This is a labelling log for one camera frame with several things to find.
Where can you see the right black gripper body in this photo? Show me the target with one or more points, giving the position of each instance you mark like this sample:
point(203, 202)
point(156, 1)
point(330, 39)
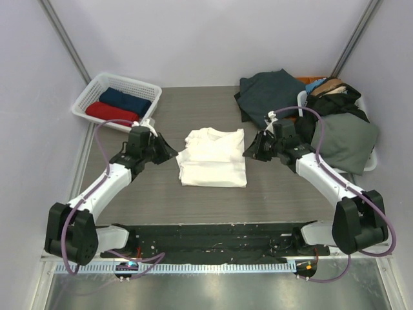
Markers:
point(264, 146)

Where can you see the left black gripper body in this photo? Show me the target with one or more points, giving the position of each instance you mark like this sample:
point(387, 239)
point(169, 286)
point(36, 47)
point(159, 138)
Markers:
point(146, 154)

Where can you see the white floral print t-shirt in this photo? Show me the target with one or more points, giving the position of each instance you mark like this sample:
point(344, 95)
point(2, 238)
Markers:
point(213, 158)

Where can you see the white plastic lattice basket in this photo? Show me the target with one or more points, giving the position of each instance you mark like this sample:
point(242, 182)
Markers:
point(126, 85)

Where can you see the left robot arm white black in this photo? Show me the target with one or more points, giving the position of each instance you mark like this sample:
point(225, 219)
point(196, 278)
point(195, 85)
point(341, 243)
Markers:
point(71, 231)

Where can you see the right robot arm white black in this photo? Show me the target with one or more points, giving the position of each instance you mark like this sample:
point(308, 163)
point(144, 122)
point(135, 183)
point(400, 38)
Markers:
point(358, 215)

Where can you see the rolled navy blue t-shirt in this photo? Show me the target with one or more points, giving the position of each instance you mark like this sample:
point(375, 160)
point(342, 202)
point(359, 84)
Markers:
point(126, 102)

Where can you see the white plastic laundry bin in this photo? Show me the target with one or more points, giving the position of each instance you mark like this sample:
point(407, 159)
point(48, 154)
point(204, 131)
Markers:
point(360, 103)

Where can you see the dark teal folded t-shirt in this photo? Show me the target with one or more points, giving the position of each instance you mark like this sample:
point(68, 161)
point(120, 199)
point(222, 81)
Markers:
point(266, 91)

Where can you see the rolled red t-shirt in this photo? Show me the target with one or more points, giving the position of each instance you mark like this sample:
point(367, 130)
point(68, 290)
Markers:
point(107, 112)

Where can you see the grey green t-shirt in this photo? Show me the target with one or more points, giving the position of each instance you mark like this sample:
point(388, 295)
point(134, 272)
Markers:
point(347, 141)

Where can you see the blue cloth in bin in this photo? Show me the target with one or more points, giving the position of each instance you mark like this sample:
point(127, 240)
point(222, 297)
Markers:
point(314, 84)

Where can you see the black crumpled garment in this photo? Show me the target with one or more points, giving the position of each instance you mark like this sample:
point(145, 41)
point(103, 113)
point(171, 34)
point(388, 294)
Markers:
point(328, 104)

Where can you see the orange plastic tray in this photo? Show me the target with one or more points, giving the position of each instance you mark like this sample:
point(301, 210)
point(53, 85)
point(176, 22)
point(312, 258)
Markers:
point(305, 80)

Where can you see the tan beige garment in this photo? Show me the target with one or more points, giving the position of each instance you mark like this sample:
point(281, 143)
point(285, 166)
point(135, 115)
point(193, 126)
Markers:
point(328, 85)

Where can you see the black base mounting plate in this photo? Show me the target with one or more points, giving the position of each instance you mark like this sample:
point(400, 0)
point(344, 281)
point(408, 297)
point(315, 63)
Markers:
point(216, 244)

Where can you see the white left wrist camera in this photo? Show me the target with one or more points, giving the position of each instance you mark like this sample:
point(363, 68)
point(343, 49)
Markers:
point(148, 123)

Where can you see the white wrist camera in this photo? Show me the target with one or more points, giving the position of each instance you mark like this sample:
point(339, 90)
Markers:
point(148, 123)
point(270, 119)

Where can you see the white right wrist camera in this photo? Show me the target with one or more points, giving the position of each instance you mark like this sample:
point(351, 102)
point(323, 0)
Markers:
point(270, 119)

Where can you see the slotted white cable duct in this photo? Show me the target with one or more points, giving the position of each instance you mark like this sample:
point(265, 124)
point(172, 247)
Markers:
point(115, 267)

